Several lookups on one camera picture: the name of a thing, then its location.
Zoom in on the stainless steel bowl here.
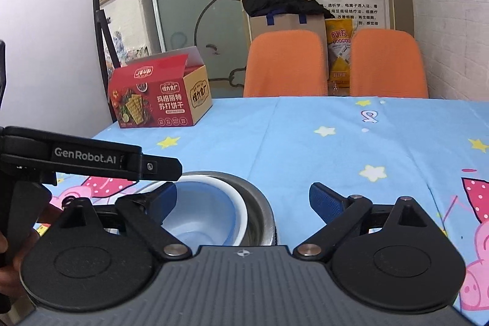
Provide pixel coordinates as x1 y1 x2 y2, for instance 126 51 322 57
160 171 276 247

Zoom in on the blue plastic bowl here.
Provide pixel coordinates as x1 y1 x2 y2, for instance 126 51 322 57
162 181 237 252

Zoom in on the white ceramic bowl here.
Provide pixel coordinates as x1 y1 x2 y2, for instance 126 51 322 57
177 174 248 246

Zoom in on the person's left hand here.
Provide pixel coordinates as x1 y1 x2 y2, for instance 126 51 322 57
0 203 64 298

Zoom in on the white projection board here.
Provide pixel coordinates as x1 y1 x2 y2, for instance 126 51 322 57
1 0 113 137

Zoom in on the blue cartoon tablecloth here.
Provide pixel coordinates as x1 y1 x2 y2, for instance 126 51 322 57
27 97 488 325

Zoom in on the red cracker box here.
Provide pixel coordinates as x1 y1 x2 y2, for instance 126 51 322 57
108 46 212 128

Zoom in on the right orange chair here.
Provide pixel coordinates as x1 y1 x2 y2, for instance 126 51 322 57
350 28 428 98

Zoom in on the orange chair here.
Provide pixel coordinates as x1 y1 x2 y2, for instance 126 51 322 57
350 28 428 98
244 30 327 97

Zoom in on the left orange chair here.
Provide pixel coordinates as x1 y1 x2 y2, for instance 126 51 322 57
244 30 327 97

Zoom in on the yellow snack bag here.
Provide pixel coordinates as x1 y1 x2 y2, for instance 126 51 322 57
325 19 354 89

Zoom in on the black cloth on bag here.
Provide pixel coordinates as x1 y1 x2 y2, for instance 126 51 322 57
242 0 335 19

